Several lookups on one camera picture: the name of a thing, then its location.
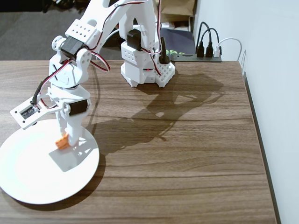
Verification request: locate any white plug with cable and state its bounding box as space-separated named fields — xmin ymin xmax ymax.
xmin=214 ymin=37 xmax=242 ymax=62

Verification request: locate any black power strip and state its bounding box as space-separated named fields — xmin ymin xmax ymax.
xmin=170 ymin=53 xmax=222 ymax=63

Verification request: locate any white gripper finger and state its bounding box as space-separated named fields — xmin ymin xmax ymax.
xmin=66 ymin=115 xmax=84 ymax=147
xmin=57 ymin=111 xmax=69 ymax=136

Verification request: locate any black camera cable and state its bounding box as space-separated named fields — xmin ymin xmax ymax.
xmin=29 ymin=80 xmax=47 ymax=106

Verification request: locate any black power plug on base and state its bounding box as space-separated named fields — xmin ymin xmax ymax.
xmin=159 ymin=36 xmax=171 ymax=65

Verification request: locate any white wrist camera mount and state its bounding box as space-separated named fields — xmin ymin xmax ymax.
xmin=9 ymin=93 xmax=66 ymax=131

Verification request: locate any white cable behind robot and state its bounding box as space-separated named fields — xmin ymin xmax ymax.
xmin=102 ymin=28 xmax=122 ymax=47

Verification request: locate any brown paper bag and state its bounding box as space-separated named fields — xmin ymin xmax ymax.
xmin=161 ymin=0 xmax=196 ymax=16

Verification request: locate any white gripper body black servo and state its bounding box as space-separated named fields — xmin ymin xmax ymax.
xmin=48 ymin=85 xmax=92 ymax=118

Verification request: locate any white round plate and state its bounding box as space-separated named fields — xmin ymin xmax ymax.
xmin=0 ymin=120 xmax=100 ymax=205

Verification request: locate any black plug with cable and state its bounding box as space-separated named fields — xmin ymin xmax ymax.
xmin=195 ymin=21 xmax=212 ymax=58
xmin=201 ymin=28 xmax=220 ymax=58

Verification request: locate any thin white wire loop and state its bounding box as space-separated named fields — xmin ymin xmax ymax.
xmin=240 ymin=49 xmax=247 ymax=73

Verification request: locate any orange lego block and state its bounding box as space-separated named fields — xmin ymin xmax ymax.
xmin=55 ymin=133 xmax=71 ymax=150

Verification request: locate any red white black servo wire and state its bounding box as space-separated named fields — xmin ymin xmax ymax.
xmin=149 ymin=0 xmax=164 ymax=77
xmin=90 ymin=0 xmax=150 ymax=51
xmin=38 ymin=58 xmax=80 ymax=88
xmin=90 ymin=51 xmax=111 ymax=73

